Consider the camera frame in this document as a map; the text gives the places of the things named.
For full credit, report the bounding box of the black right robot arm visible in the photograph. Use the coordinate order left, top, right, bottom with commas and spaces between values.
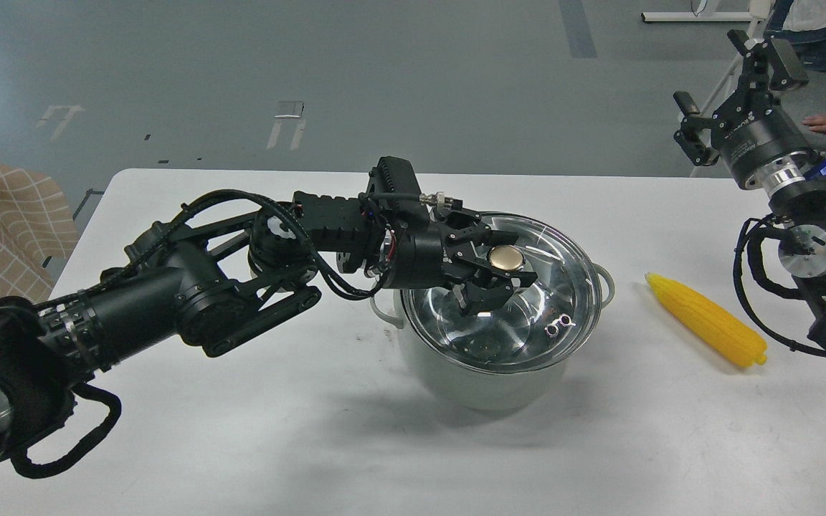
674, 29, 826, 357

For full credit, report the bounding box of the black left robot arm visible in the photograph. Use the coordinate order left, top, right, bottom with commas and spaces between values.
0, 156, 537, 478

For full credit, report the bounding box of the yellow corn cob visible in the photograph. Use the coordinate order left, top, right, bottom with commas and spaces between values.
645, 273, 767, 368

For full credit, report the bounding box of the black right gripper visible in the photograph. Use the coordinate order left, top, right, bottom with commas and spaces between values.
674, 29, 815, 190

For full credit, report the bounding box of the grey-green steel pot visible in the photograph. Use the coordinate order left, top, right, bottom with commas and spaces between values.
377, 290, 578, 411

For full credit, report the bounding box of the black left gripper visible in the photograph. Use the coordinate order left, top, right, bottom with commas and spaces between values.
383, 208, 538, 316

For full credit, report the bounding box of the glass pot lid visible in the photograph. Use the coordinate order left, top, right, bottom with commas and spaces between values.
394, 212, 615, 373

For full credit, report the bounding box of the beige checkered cloth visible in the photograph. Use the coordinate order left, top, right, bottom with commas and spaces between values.
0, 164, 80, 302

